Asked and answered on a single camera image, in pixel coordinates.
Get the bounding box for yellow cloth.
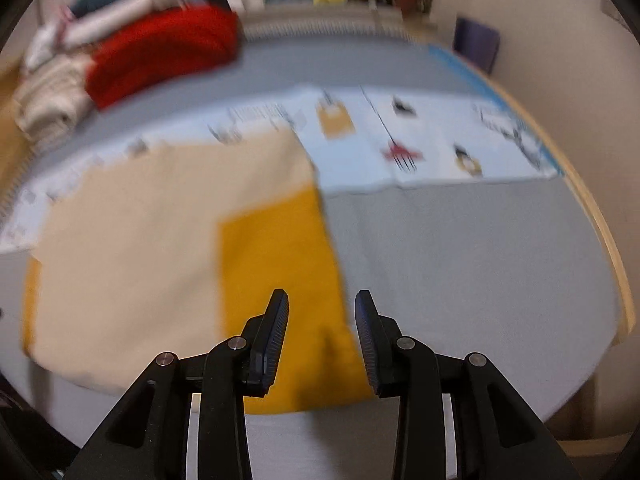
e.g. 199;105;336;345
20;182;376;416

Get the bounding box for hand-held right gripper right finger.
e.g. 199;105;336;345
354;289;576;480

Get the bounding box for white folded garment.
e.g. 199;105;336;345
22;0;173;68

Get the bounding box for red knit sweater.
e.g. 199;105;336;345
86;5;241;110

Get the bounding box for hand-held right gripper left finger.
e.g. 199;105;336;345
62;288;290;480

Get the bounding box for light blue printed blanket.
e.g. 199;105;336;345
0;85;563;253

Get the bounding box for cream striped knit sweater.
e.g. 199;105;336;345
12;52;96;141

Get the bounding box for grey bed mattress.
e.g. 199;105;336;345
0;10;626;480

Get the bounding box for beige pants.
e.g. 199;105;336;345
22;130;316;393

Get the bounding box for purple mat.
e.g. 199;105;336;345
452;16;501;75

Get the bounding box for wooden bed frame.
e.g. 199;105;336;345
0;2;636;351

